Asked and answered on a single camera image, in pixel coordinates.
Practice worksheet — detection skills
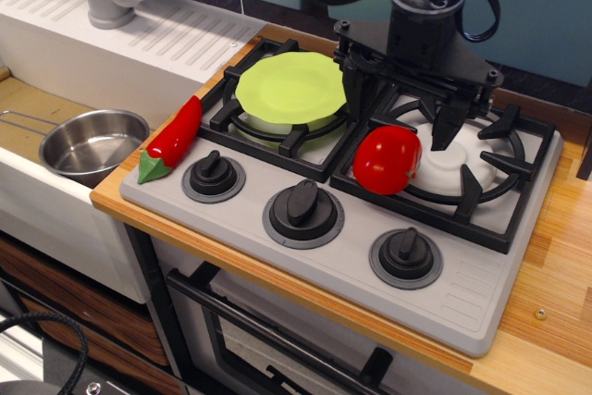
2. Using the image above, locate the black right stove knob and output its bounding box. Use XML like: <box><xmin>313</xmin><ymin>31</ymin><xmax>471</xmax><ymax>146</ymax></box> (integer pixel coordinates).
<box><xmin>369</xmin><ymin>228</ymin><xmax>443</xmax><ymax>290</ymax></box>

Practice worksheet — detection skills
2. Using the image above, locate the black right burner grate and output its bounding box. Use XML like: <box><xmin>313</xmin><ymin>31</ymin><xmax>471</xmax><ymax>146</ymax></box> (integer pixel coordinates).
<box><xmin>330</xmin><ymin>87</ymin><xmax>556</xmax><ymax>254</ymax></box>

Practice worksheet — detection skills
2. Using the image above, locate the white toy sink unit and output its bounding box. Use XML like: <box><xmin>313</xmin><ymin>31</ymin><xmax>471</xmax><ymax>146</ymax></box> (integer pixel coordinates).
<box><xmin>1</xmin><ymin>0</ymin><xmax>263</xmax><ymax>303</ymax></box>

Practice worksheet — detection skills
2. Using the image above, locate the black left burner grate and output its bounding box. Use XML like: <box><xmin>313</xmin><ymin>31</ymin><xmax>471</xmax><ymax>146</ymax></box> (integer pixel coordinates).
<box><xmin>199</xmin><ymin>38</ymin><xmax>360</xmax><ymax>182</ymax></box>

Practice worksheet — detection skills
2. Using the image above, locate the red toy tomato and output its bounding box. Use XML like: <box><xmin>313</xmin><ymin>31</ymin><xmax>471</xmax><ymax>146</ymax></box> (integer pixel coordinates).
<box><xmin>352</xmin><ymin>126</ymin><xmax>423</xmax><ymax>195</ymax></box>

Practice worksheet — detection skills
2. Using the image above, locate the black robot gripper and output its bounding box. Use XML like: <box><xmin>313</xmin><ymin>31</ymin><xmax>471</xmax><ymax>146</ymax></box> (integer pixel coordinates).
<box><xmin>334</xmin><ymin>3</ymin><xmax>502</xmax><ymax>151</ymax></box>

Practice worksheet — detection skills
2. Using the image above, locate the red toy chili pepper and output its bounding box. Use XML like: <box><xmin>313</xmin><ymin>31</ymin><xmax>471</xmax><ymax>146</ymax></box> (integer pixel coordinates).
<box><xmin>137</xmin><ymin>95</ymin><xmax>203</xmax><ymax>184</ymax></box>

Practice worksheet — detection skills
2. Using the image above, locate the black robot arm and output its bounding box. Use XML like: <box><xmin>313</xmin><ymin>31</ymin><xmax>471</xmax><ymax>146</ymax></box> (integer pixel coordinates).
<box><xmin>335</xmin><ymin>0</ymin><xmax>503</xmax><ymax>151</ymax></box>

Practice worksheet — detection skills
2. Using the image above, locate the small steel pot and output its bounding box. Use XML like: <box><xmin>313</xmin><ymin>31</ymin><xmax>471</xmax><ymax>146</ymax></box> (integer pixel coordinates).
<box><xmin>1</xmin><ymin>109</ymin><xmax>150</xmax><ymax>189</ymax></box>

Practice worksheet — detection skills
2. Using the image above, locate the black braided cable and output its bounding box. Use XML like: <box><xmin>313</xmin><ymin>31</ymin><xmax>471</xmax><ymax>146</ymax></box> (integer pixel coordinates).
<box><xmin>0</xmin><ymin>312</ymin><xmax>89</xmax><ymax>395</ymax></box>

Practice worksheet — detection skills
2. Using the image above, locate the toy oven door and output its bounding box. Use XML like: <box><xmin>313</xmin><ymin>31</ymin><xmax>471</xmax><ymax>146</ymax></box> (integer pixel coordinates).
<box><xmin>166</xmin><ymin>263</ymin><xmax>474</xmax><ymax>394</ymax></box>

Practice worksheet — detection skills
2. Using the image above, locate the black burner grate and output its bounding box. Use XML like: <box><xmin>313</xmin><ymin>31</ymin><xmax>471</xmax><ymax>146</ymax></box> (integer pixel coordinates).
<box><xmin>199</xmin><ymin>38</ymin><xmax>360</xmax><ymax>182</ymax></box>
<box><xmin>330</xmin><ymin>87</ymin><xmax>556</xmax><ymax>254</ymax></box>

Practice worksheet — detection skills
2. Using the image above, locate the black stove knob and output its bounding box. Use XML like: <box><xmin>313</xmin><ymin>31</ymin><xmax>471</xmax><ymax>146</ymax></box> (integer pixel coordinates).
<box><xmin>263</xmin><ymin>179</ymin><xmax>345</xmax><ymax>250</ymax></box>
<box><xmin>369</xmin><ymin>228</ymin><xmax>443</xmax><ymax>290</ymax></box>
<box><xmin>181</xmin><ymin>150</ymin><xmax>246</xmax><ymax>204</ymax></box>

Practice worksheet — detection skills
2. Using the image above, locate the black left stove knob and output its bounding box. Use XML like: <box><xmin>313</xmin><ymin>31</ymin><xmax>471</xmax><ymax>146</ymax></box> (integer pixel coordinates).
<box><xmin>181</xmin><ymin>150</ymin><xmax>246</xmax><ymax>204</ymax></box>

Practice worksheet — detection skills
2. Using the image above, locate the light green plastic plate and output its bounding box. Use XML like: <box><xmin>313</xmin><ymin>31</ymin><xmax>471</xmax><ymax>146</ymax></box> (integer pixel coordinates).
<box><xmin>235</xmin><ymin>52</ymin><xmax>346</xmax><ymax>124</ymax></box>

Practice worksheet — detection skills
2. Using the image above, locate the grey toy stove top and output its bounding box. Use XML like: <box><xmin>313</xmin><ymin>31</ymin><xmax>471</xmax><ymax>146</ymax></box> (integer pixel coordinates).
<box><xmin>118</xmin><ymin>36</ymin><xmax>564</xmax><ymax>359</ymax></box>

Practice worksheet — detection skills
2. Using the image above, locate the black middle stove knob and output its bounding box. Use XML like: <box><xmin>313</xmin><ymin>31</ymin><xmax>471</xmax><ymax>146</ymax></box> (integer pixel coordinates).
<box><xmin>263</xmin><ymin>179</ymin><xmax>345</xmax><ymax>250</ymax></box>

